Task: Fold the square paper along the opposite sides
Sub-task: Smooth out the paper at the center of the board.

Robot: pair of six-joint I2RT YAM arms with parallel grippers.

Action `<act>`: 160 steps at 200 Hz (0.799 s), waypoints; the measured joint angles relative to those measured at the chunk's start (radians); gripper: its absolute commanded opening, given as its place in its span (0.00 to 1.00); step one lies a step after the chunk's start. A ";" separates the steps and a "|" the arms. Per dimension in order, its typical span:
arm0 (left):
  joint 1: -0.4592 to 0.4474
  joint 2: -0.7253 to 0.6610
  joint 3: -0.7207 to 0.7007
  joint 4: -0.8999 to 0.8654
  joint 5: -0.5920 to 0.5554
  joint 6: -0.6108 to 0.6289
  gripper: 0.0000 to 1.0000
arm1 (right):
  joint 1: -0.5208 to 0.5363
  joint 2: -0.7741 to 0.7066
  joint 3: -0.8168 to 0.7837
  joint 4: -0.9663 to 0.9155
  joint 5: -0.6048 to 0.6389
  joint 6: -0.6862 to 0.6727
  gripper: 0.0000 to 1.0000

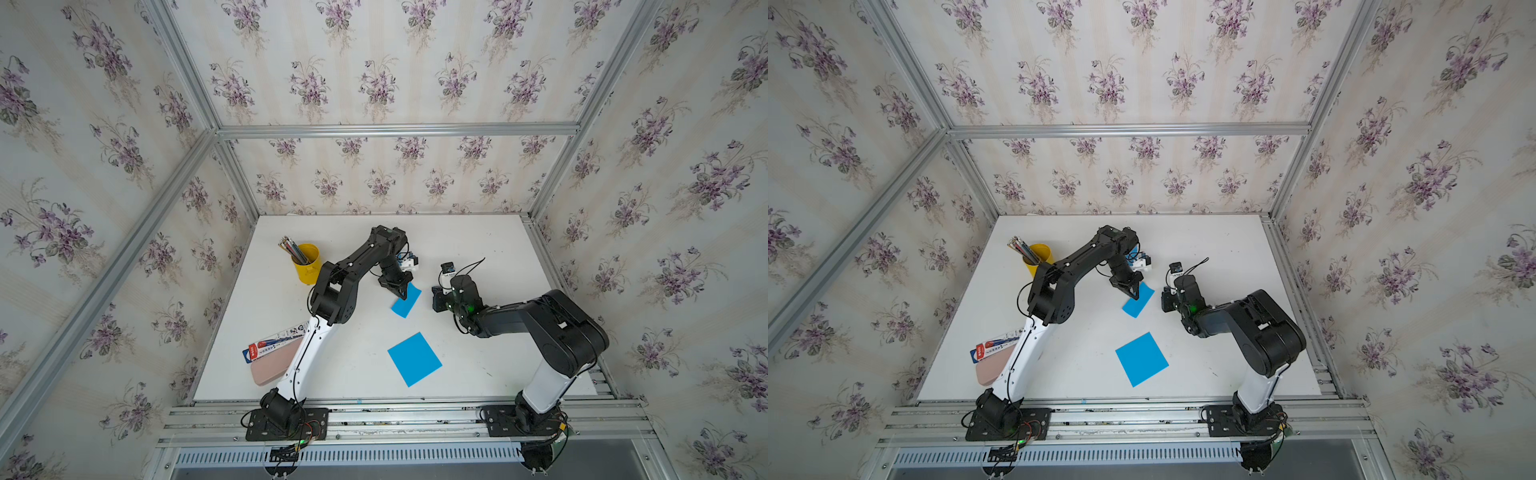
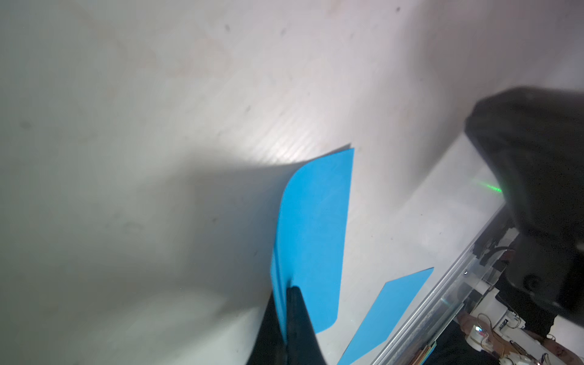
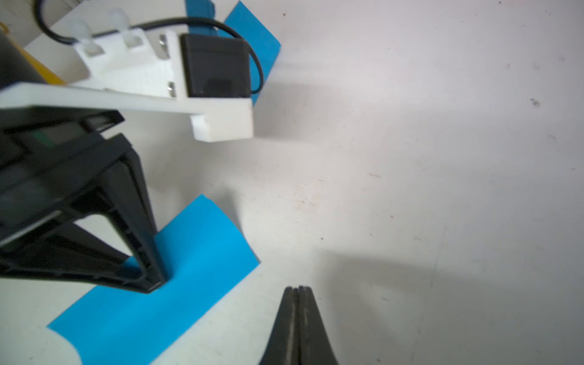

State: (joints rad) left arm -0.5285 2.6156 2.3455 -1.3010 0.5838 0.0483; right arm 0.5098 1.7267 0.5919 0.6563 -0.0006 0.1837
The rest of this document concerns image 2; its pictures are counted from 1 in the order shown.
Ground blue paper sheet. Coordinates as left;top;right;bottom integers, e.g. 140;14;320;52
339;268;433;365
270;148;354;333

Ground blue paper sheet front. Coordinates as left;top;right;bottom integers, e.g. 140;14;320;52
339;268;433;365

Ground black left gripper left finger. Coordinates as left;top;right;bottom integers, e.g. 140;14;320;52
246;294;287;365

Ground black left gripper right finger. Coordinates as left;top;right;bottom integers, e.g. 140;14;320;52
286;287;326;365

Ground aluminium rail frame front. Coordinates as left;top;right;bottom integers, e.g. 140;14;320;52
372;206;517;364

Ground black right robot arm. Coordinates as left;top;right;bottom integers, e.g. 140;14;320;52
465;87;583;325

